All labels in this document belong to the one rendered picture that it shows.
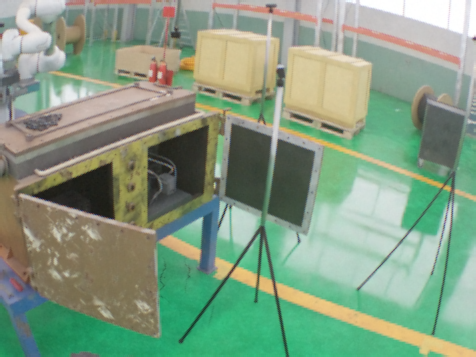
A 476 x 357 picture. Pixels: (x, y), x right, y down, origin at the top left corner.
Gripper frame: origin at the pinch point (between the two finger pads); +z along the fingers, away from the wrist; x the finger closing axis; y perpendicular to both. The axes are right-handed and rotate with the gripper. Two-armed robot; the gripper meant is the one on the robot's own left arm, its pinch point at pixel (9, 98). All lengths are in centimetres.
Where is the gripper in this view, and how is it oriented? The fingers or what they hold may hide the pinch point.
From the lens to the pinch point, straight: 228.4
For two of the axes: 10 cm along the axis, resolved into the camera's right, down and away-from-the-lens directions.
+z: -0.9, 9.1, 4.1
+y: -8.1, -3.0, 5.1
